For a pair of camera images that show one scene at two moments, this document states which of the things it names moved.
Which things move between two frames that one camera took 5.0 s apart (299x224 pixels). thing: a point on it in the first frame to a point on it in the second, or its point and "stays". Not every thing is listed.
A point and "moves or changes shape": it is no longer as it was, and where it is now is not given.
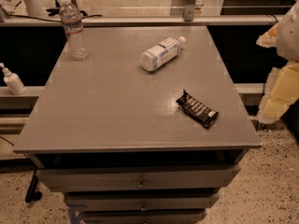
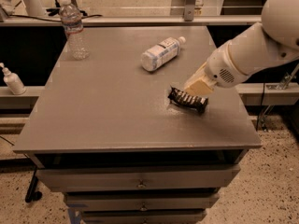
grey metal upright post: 190,7 stays
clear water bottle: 72,21 stays
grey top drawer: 173,176 stays
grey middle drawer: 110,201 stays
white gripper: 290,39 to 221,66
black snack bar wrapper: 197,110 moves or changes shape
